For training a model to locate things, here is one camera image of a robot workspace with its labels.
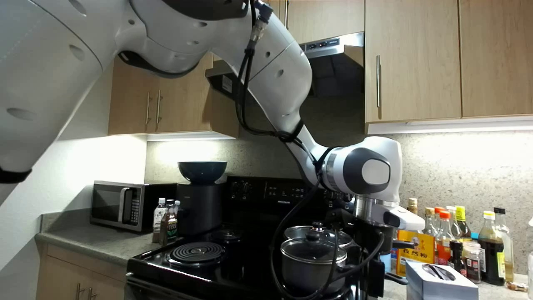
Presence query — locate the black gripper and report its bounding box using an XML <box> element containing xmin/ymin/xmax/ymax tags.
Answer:
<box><xmin>355</xmin><ymin>219</ymin><xmax>393</xmax><ymax>300</ymax></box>

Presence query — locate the grey saucepan with short handle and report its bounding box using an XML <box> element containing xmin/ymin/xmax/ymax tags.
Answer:
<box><xmin>278</xmin><ymin>239</ymin><xmax>350</xmax><ymax>295</ymax></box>

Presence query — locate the blue container white lid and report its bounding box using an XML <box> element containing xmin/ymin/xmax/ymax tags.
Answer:
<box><xmin>378</xmin><ymin>249</ymin><xmax>396</xmax><ymax>277</ymax></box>

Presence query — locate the yellow carton box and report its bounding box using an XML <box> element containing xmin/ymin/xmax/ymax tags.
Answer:
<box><xmin>391</xmin><ymin>230</ymin><xmax>436</xmax><ymax>279</ymax></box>

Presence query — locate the white tissue box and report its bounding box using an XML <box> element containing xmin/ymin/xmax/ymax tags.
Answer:
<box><xmin>405</xmin><ymin>257</ymin><xmax>480</xmax><ymax>300</ymax></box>

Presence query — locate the glass pot lid black knob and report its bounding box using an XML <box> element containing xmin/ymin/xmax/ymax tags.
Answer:
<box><xmin>283</xmin><ymin>222</ymin><xmax>355</xmax><ymax>250</ymax></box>

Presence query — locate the slim tan cap bottle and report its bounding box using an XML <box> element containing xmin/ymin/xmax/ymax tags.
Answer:
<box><xmin>423</xmin><ymin>207</ymin><xmax>438</xmax><ymax>235</ymax></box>

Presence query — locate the orange cap red label bottle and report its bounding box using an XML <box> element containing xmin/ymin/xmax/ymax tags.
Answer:
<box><xmin>433</xmin><ymin>205</ymin><xmax>456</xmax><ymax>267</ymax></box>

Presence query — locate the small dark jar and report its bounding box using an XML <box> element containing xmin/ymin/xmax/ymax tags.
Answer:
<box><xmin>448</xmin><ymin>239</ymin><xmax>466</xmax><ymax>274</ymax></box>

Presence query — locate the small clear jar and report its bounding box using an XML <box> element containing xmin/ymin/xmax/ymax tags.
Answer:
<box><xmin>463</xmin><ymin>239</ymin><xmax>483</xmax><ymax>284</ymax></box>

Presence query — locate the lime cap bottle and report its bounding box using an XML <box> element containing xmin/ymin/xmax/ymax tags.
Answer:
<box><xmin>453</xmin><ymin>205</ymin><xmax>473</xmax><ymax>242</ymax></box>

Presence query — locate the dark soy sauce bottle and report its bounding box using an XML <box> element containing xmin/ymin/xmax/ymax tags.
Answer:
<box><xmin>478</xmin><ymin>210</ymin><xmax>508</xmax><ymax>287</ymax></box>

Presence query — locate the black cap clear bottle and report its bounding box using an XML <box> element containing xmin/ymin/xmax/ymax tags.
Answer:
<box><xmin>493</xmin><ymin>207</ymin><xmax>516</xmax><ymax>284</ymax></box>

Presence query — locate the white under-cabinet light strip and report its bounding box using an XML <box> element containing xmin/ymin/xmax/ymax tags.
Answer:
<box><xmin>365</xmin><ymin>115</ymin><xmax>533</xmax><ymax>137</ymax></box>

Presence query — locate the black coil burner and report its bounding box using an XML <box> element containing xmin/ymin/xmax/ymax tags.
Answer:
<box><xmin>168</xmin><ymin>240</ymin><xmax>226</xmax><ymax>267</ymax></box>

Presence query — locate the black cylindrical appliance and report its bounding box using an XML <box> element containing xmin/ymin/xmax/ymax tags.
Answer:
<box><xmin>176</xmin><ymin>182</ymin><xmax>226</xmax><ymax>237</ymax></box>

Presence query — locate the dark blue bowl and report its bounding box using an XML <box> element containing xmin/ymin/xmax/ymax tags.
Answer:
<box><xmin>176</xmin><ymin>160</ymin><xmax>230</xmax><ymax>187</ymax></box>

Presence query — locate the black electric stove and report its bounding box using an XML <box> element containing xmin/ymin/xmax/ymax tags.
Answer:
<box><xmin>123</xmin><ymin>175</ymin><xmax>368</xmax><ymax>300</ymax></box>

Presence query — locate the dark spice bottle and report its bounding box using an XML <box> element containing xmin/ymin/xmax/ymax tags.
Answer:
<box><xmin>161</xmin><ymin>199</ymin><xmax>181</xmax><ymax>244</ymax></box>

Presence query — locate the white cap spice bottle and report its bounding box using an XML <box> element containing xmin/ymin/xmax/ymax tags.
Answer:
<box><xmin>151</xmin><ymin>197</ymin><xmax>168</xmax><ymax>245</ymax></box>

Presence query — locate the steel range hood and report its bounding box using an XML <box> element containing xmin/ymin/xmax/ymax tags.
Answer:
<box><xmin>205</xmin><ymin>32</ymin><xmax>366</xmax><ymax>139</ymax></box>

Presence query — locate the silver black microwave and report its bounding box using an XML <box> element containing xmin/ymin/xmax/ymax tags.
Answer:
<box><xmin>90</xmin><ymin>180</ymin><xmax>180</xmax><ymax>234</ymax></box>

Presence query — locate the wooden base cabinet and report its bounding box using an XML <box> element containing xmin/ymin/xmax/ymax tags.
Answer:
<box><xmin>35</xmin><ymin>244</ymin><xmax>132</xmax><ymax>300</ymax></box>

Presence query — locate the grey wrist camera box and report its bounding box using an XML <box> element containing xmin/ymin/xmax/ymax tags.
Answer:
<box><xmin>381</xmin><ymin>204</ymin><xmax>426</xmax><ymax>234</ymax></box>

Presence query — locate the long steel cabinet handle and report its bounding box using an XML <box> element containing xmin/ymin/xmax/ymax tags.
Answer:
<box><xmin>375</xmin><ymin>54</ymin><xmax>385</xmax><ymax>122</ymax></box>

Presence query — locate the wide wooden wall cabinet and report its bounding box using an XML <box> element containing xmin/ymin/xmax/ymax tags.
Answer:
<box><xmin>363</xmin><ymin>0</ymin><xmax>533</xmax><ymax>125</ymax></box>

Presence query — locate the short wooden wall cabinet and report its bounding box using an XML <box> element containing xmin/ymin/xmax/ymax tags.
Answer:
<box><xmin>265</xmin><ymin>0</ymin><xmax>366</xmax><ymax>47</ymax></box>

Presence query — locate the double-door wooden wall cabinet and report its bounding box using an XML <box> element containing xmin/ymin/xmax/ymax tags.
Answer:
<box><xmin>107</xmin><ymin>52</ymin><xmax>241</xmax><ymax>139</ymax></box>

